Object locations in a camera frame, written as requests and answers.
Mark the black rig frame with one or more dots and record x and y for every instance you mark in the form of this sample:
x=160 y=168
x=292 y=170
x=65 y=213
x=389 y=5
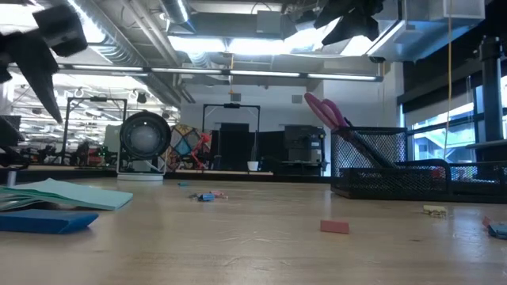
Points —
x=231 y=105
x=97 y=99

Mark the black pen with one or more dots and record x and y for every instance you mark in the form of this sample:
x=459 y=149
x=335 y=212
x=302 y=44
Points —
x=348 y=123

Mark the black partition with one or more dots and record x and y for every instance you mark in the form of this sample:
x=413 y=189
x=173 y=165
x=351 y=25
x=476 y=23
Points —
x=237 y=150

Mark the black upright pole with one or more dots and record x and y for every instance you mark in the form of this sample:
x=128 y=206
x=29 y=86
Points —
x=491 y=99

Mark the black mesh desk organizer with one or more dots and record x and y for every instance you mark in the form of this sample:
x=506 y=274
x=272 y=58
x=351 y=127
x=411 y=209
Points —
x=368 y=184

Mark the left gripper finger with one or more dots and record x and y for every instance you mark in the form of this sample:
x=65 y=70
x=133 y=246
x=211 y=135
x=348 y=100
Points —
x=35 y=63

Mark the black background monitor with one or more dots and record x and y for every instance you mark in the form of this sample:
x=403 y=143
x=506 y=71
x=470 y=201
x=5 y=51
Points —
x=8 y=132

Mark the red desk lamp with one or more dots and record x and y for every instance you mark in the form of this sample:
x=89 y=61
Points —
x=204 y=140

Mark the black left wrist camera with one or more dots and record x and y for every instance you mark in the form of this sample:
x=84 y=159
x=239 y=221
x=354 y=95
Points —
x=61 y=29

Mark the long ceiling light bar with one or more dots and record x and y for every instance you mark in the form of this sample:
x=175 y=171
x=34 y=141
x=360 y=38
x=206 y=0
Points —
x=190 y=71

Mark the white plant pot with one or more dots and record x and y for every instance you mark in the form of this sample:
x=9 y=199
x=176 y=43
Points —
x=252 y=166

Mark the silver ventilation duct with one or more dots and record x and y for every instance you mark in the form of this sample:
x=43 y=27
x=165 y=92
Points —
x=119 y=51

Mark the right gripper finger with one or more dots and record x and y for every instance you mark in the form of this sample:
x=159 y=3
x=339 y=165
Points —
x=352 y=27

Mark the green sticky note pad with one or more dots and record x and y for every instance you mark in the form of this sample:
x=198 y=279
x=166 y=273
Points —
x=71 y=194

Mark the colourful patchwork dome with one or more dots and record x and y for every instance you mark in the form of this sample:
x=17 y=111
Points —
x=184 y=146

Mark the grey metal post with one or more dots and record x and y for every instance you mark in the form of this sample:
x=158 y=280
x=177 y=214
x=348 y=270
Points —
x=10 y=178

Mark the white ceiling air unit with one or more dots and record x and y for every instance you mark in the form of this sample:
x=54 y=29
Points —
x=455 y=12

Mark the pink binder clip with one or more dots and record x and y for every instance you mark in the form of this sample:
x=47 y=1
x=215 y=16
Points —
x=219 y=194
x=486 y=222

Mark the black aluminium table frame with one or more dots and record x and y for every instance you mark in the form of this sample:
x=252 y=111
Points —
x=237 y=177

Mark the blue binder clip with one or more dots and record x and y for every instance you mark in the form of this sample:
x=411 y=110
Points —
x=499 y=231
x=206 y=197

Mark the teal binder clip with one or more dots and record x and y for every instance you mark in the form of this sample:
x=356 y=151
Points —
x=184 y=184

